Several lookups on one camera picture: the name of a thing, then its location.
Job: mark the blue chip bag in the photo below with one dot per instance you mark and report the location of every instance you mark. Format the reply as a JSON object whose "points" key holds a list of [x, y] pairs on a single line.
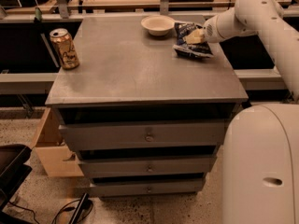
{"points": [[201, 50]]}

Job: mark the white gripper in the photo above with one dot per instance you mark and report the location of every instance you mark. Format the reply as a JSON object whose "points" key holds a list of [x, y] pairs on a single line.
{"points": [[210, 32]]}

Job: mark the white paper bowl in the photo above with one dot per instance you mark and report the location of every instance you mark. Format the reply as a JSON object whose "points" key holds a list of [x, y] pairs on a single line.
{"points": [[158, 25]]}

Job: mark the top grey drawer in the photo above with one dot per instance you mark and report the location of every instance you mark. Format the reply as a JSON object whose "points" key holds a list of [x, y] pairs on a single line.
{"points": [[143, 134]]}

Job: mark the black bin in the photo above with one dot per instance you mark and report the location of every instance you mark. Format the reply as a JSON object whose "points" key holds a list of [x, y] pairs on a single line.
{"points": [[13, 170]]}

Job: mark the grey drawer cabinet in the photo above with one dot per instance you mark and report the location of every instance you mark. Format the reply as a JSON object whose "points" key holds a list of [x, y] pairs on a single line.
{"points": [[127, 75]]}

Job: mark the middle grey drawer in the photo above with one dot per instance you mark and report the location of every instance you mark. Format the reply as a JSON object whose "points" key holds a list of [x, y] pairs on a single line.
{"points": [[150, 166]]}

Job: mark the grey drawer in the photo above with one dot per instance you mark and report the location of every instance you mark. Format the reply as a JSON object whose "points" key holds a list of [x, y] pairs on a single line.
{"points": [[148, 188], [143, 134], [150, 166]]}

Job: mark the bottom grey drawer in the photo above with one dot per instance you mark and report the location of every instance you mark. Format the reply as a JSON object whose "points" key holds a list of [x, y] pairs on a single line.
{"points": [[148, 188]]}

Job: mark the wooden box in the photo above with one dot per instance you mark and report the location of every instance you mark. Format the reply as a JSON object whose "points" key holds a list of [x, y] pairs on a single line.
{"points": [[55, 156]]}

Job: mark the orange soda can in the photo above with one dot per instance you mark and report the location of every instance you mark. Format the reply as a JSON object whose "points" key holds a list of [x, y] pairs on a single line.
{"points": [[63, 44]]}

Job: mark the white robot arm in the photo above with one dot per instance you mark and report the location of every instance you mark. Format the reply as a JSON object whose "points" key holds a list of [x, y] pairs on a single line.
{"points": [[260, 172]]}

